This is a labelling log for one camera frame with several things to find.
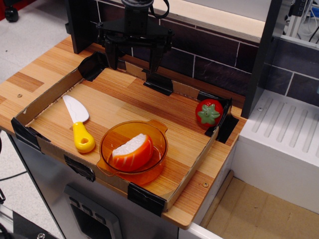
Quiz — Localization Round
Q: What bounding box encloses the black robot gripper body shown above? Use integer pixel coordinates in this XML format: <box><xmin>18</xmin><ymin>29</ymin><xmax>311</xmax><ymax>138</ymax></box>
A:
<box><xmin>96</xmin><ymin>7</ymin><xmax>174</xmax><ymax>49</ymax></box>

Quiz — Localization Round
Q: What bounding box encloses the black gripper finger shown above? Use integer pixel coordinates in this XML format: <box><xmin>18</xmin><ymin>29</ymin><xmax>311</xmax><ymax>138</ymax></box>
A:
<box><xmin>105</xmin><ymin>39</ymin><xmax>119</xmax><ymax>70</ymax></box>
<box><xmin>149</xmin><ymin>46</ymin><xmax>164</xmax><ymax>73</ymax></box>

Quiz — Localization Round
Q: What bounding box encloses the orange white toy sushi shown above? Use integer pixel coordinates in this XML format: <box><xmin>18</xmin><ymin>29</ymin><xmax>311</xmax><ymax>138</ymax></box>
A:
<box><xmin>112</xmin><ymin>133</ymin><xmax>154</xmax><ymax>172</ymax></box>

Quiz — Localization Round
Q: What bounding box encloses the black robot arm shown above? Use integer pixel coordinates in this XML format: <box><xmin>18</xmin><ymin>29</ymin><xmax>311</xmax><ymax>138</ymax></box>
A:
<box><xmin>96</xmin><ymin>0</ymin><xmax>174</xmax><ymax>73</ymax></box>

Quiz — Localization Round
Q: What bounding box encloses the cardboard fence with black tape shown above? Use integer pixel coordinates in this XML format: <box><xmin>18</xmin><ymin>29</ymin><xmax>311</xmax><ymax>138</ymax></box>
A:
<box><xmin>11</xmin><ymin>52</ymin><xmax>238</xmax><ymax>215</ymax></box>

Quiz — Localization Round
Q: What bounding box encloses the orange transparent plastic pot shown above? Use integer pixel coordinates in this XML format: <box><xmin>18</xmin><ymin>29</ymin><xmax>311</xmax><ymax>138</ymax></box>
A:
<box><xmin>97</xmin><ymin>119</ymin><xmax>168</xmax><ymax>186</ymax></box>

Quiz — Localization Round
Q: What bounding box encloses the red toy tomato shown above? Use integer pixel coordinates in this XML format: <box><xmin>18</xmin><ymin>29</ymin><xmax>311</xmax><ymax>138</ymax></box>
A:
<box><xmin>195</xmin><ymin>99</ymin><xmax>223</xmax><ymax>127</ymax></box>

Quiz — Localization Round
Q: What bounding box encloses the white toy sink drainboard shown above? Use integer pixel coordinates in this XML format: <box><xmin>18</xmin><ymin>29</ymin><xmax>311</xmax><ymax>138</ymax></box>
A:
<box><xmin>231</xmin><ymin>91</ymin><xmax>319</xmax><ymax>213</ymax></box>

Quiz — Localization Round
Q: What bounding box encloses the grey toy oven front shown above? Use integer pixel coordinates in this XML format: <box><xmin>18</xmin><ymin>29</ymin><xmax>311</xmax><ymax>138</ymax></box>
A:
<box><xmin>9</xmin><ymin>136</ymin><xmax>179</xmax><ymax>239</ymax></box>

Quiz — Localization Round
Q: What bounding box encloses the black cable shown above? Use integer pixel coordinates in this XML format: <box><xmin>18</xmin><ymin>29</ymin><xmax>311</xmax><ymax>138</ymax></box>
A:
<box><xmin>149</xmin><ymin>0</ymin><xmax>170</xmax><ymax>19</ymax></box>

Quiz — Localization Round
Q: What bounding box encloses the yellow handled white toy knife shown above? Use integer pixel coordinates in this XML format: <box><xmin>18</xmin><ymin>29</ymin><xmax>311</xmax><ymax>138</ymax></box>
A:
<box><xmin>62</xmin><ymin>95</ymin><xmax>96</xmax><ymax>153</ymax></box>

